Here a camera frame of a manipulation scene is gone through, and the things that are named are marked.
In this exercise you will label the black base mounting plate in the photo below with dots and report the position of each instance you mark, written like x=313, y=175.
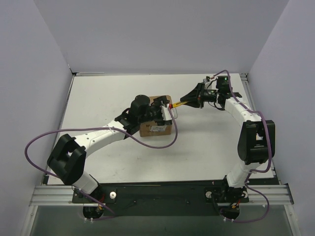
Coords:
x=173, y=198

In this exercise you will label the brown cardboard express box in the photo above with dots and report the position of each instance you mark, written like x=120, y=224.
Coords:
x=148, y=126

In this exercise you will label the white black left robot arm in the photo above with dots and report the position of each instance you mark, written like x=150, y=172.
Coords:
x=68, y=157

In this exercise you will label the yellow utility knife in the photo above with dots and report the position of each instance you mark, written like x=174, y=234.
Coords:
x=177, y=104

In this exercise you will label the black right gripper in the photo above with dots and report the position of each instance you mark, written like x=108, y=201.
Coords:
x=201, y=95

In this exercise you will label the aluminium front rail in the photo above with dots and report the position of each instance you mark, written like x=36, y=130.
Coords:
x=54, y=195

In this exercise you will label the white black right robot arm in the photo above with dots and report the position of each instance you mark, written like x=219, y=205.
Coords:
x=230, y=102

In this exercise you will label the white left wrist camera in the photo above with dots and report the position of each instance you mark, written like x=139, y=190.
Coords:
x=168, y=112

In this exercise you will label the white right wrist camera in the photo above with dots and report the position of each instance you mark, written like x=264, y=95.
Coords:
x=208, y=81

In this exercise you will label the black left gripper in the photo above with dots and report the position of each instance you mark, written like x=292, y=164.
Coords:
x=155, y=108

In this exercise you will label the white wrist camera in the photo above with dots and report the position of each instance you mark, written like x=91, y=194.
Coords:
x=168, y=112
x=208, y=81

